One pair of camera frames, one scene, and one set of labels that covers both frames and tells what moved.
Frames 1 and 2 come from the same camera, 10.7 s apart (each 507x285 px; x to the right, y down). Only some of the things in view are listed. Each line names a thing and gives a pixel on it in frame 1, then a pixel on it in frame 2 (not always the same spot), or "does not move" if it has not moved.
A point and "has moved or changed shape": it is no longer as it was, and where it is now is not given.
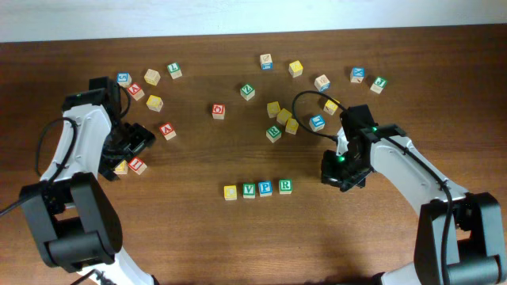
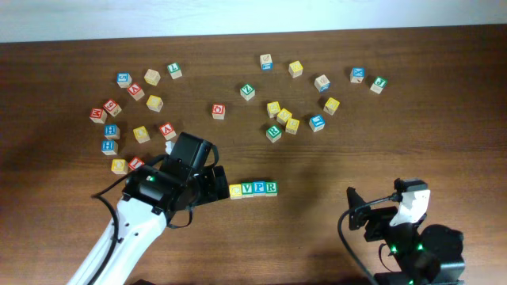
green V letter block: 249,191 does not move
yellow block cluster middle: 283,115 does not move
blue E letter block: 317,122 does not move
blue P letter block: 265,188 has moved or changed shape
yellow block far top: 295,69 does not move
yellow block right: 329,107 does not move
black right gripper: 341,179 to 372,221
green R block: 285,186 to 272,188
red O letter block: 219,110 does not move
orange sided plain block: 322,83 does not move
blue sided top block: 266,62 does not move
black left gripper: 132,139 to 215,184
